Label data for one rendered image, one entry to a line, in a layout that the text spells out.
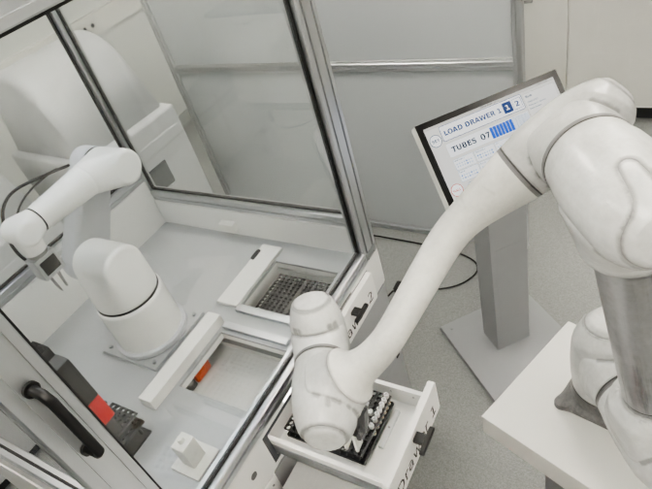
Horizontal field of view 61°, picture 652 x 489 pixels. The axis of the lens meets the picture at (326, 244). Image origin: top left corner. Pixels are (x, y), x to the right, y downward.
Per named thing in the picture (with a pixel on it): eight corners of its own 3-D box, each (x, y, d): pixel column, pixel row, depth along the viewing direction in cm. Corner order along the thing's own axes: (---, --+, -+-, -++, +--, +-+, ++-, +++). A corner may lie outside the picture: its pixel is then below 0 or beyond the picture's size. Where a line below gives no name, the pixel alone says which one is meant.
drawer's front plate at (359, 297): (377, 296, 179) (371, 272, 172) (337, 367, 161) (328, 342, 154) (373, 295, 180) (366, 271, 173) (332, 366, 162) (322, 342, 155)
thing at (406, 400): (430, 406, 143) (427, 392, 139) (391, 499, 127) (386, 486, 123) (300, 367, 163) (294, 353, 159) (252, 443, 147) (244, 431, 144)
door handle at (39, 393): (115, 454, 91) (51, 385, 79) (105, 469, 89) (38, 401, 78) (96, 444, 93) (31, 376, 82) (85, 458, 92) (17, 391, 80)
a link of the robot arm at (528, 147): (486, 130, 90) (515, 173, 79) (582, 46, 83) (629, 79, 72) (532, 176, 96) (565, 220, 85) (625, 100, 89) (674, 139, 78)
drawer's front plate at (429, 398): (440, 406, 144) (435, 380, 137) (396, 512, 126) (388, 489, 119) (434, 404, 145) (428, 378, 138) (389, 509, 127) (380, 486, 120)
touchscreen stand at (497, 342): (596, 366, 232) (615, 160, 169) (501, 411, 227) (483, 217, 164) (523, 293, 271) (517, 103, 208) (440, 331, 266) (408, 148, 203)
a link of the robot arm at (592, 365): (625, 346, 135) (631, 281, 122) (668, 409, 121) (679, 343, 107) (558, 363, 137) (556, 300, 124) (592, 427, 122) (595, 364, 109)
